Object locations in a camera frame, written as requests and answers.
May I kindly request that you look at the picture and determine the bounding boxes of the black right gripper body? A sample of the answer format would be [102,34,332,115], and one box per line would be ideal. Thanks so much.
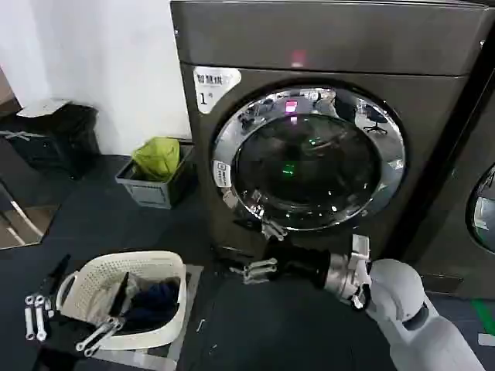
[268,238,333,290]

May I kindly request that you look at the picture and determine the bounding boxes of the round glass dryer door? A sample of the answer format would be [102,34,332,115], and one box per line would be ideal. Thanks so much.
[210,77,408,234]

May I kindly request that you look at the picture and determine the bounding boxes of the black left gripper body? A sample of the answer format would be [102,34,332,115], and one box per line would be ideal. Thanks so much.
[33,311,94,371]

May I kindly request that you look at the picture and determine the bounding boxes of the grey dryer with label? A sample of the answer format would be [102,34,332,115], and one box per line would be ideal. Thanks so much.
[169,0,493,280]

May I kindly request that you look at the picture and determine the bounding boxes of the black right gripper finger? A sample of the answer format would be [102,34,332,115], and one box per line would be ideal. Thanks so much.
[233,216,288,242]
[229,259,280,286]

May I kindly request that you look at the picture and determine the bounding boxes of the black storage box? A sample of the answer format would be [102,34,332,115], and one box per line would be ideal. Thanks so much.
[0,100,101,181]

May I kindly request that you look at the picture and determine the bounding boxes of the round door of unlabelled dryer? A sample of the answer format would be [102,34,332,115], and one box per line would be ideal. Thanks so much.
[465,162,495,257]

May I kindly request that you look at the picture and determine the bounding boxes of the grey plastic crate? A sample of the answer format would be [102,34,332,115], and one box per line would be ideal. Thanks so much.
[114,141,195,210]

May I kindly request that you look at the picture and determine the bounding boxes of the white perforated laundry basket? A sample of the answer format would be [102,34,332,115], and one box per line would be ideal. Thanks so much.
[55,250,189,352]

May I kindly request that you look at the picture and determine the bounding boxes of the green cloth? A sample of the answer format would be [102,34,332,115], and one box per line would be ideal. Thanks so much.
[131,136,182,182]

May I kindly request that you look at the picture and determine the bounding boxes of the white numbered label sticker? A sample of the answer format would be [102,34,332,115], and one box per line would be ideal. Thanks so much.
[192,67,243,115]

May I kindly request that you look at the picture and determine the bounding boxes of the dark blue cloth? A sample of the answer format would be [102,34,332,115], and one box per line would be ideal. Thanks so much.
[125,281,183,328]

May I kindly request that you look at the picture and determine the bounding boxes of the small white door sticker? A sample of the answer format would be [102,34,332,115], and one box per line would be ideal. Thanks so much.
[213,158,233,189]

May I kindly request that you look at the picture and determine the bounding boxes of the green floor tape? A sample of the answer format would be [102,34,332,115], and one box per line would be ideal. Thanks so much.
[470,300,490,334]

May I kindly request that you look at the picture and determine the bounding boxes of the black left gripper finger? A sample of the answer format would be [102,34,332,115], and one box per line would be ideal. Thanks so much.
[74,271,131,357]
[24,253,73,342]

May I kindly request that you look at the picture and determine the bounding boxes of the grey dryer without label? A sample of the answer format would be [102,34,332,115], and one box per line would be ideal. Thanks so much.
[404,36,495,303]

